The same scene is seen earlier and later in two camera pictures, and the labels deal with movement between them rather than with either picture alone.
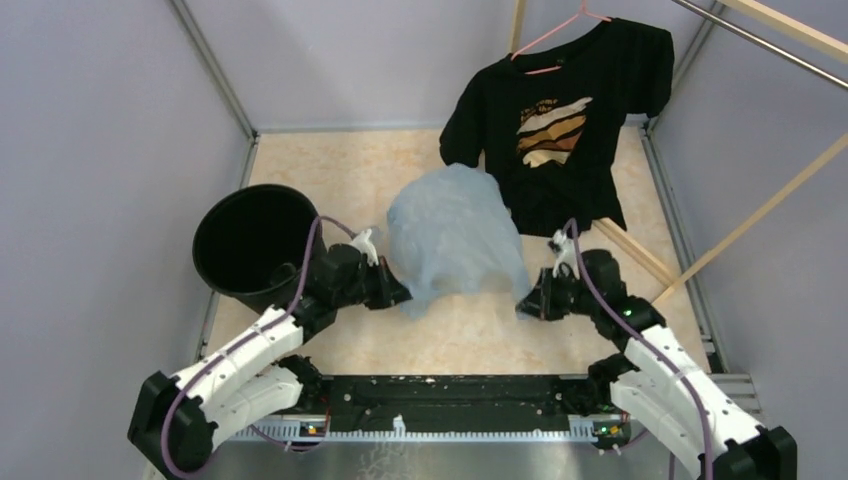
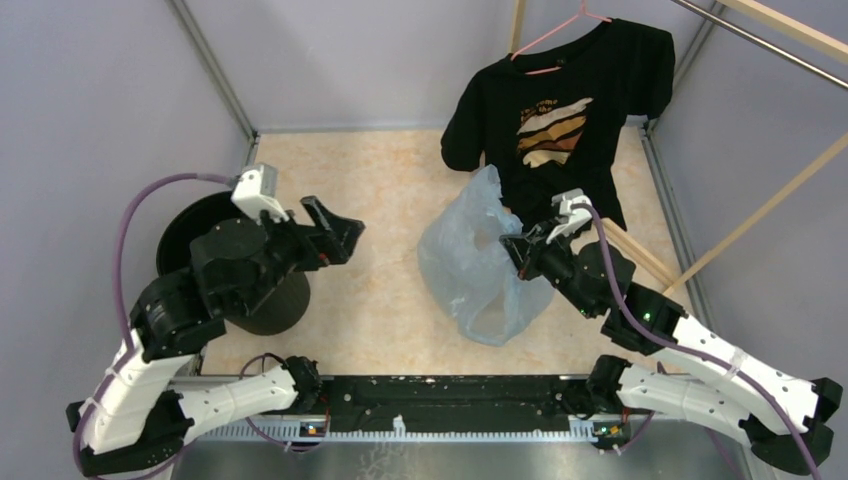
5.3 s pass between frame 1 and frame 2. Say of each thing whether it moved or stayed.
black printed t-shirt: stayed
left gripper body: moved
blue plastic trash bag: moved
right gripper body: moved
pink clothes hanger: stayed
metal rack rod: stayed
